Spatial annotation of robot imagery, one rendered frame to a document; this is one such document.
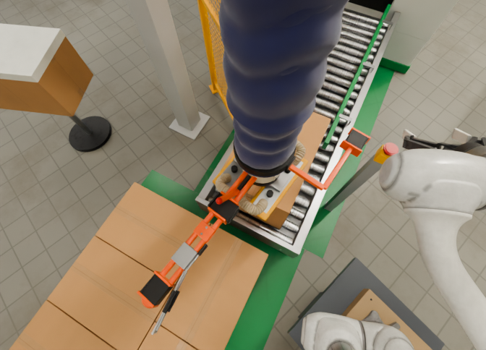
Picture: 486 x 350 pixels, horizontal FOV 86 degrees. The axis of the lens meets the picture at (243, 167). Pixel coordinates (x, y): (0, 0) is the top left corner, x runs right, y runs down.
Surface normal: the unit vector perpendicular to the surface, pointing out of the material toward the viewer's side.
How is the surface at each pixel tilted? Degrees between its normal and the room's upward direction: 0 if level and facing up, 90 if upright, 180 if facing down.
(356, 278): 0
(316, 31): 76
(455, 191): 21
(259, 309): 0
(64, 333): 0
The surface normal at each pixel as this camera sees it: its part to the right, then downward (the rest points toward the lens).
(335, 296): -0.01, -0.41
